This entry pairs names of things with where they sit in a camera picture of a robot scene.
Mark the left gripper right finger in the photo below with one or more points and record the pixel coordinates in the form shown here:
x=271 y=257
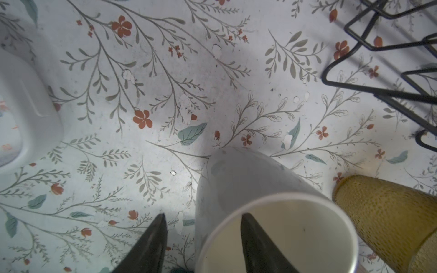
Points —
x=261 y=255

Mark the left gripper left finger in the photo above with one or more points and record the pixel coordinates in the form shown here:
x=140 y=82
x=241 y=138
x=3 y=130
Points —
x=148 y=254

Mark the grey mug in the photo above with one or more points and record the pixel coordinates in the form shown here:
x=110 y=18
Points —
x=311 y=232

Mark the black wire dish rack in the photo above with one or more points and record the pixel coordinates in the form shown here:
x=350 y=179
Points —
x=405 y=44

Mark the amber textured glass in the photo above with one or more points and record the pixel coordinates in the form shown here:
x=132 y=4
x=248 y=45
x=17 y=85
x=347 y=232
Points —
x=397 y=222

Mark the white square clock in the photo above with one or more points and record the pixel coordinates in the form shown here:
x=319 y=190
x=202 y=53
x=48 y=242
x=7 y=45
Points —
x=30 y=124

